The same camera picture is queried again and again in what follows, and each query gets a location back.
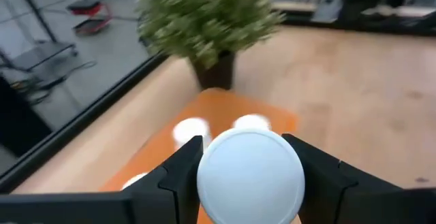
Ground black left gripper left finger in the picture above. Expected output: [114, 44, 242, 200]
[123, 135, 204, 224]

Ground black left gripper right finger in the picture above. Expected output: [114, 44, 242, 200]
[281, 133, 403, 224]

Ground orange plastic basket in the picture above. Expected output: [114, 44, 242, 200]
[98, 87, 300, 224]

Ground black plant pot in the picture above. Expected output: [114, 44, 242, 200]
[189, 49, 237, 92]

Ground black floor box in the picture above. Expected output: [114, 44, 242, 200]
[0, 76, 54, 157]

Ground green artificial plant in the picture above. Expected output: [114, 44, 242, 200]
[135, 0, 286, 70]

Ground grey wheeled cart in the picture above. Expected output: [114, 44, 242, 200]
[0, 0, 78, 74]

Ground red and black floor device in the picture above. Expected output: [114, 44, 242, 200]
[65, 0, 114, 37]

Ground black table edge frame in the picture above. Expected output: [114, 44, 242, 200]
[0, 1, 436, 195]

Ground black floor cables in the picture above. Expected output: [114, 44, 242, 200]
[9, 59, 99, 106]

